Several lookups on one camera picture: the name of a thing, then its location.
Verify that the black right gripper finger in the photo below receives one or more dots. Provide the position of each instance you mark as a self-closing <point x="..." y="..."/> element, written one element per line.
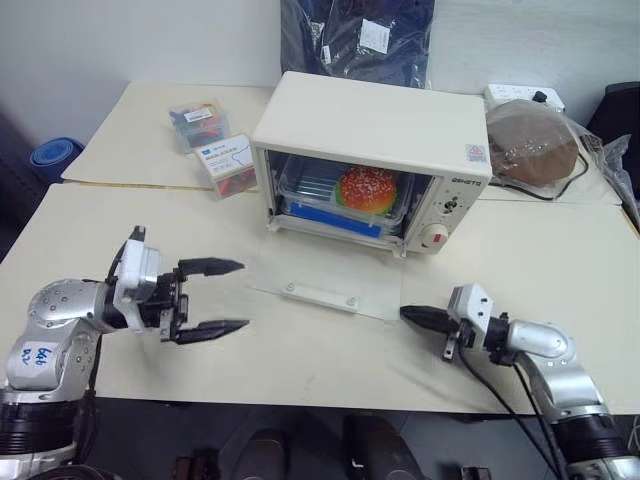
<point x="434" y="326"/>
<point x="430" y="314"/>

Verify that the dark bagged garment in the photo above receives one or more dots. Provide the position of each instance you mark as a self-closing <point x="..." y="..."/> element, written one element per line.
<point x="350" y="45"/>

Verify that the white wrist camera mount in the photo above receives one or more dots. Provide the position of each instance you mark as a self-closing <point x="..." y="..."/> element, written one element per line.
<point x="470" y="302"/>
<point x="131" y="265"/>

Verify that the clear box colourful parts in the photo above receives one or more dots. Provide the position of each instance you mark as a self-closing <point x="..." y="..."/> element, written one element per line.
<point x="200" y="125"/>

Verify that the cream toaster oven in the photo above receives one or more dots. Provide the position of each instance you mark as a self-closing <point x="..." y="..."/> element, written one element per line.
<point x="370" y="115"/>

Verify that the clear food container blue clip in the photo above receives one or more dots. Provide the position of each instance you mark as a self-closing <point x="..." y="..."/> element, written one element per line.
<point x="310" y="185"/>

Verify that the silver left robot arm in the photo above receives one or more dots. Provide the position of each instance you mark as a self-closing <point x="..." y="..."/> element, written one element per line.
<point x="55" y="306"/>

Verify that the dark rounded shape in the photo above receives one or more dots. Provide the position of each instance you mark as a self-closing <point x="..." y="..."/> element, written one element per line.
<point x="265" y="455"/>

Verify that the clear box white blue label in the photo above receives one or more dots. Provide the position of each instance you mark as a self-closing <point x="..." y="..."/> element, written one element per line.
<point x="227" y="165"/>

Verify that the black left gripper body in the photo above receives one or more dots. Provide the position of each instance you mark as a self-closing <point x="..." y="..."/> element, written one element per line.
<point x="167" y="305"/>

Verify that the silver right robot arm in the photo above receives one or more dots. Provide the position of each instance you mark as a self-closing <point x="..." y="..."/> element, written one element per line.
<point x="545" y="341"/>

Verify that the black chair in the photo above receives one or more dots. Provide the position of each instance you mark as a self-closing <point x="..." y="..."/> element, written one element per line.
<point x="617" y="110"/>

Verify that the cream oven knob red mark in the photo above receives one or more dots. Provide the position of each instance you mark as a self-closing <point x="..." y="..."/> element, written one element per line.
<point x="436" y="237"/>

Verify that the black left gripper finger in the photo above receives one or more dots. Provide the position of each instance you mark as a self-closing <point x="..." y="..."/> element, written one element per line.
<point x="212" y="331"/>
<point x="212" y="266"/>

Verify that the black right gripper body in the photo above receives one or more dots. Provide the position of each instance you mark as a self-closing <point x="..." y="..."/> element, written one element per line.
<point x="461" y="336"/>

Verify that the black plug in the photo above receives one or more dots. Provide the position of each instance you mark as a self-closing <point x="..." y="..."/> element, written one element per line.
<point x="540" y="96"/>

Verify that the glass oven door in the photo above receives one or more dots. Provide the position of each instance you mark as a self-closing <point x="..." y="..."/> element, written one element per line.
<point x="320" y="270"/>

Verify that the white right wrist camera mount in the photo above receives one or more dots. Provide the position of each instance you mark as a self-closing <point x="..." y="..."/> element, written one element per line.
<point x="470" y="302"/>

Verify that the white power strip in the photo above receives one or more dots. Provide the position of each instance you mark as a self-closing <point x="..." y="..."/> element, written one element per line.
<point x="515" y="94"/>

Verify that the brown item in plastic bag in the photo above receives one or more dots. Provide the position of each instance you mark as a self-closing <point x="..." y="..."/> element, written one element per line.
<point x="607" y="160"/>

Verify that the toy hamburger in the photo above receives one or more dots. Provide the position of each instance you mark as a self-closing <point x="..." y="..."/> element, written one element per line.
<point x="366" y="190"/>

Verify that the brown bread loaf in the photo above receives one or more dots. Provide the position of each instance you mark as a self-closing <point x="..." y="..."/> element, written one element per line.
<point x="535" y="145"/>

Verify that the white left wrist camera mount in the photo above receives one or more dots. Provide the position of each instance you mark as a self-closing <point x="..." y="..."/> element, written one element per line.
<point x="131" y="265"/>

